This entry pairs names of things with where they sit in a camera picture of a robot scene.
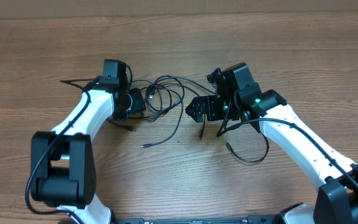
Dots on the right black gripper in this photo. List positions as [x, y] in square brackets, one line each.
[197, 102]

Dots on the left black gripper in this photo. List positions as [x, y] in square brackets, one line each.
[139, 103]

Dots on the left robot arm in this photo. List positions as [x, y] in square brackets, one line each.
[62, 169]

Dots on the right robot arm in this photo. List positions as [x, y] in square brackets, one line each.
[238, 100]

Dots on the cardboard backdrop panel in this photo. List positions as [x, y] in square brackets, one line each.
[42, 9]

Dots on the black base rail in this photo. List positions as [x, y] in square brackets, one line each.
[194, 221]

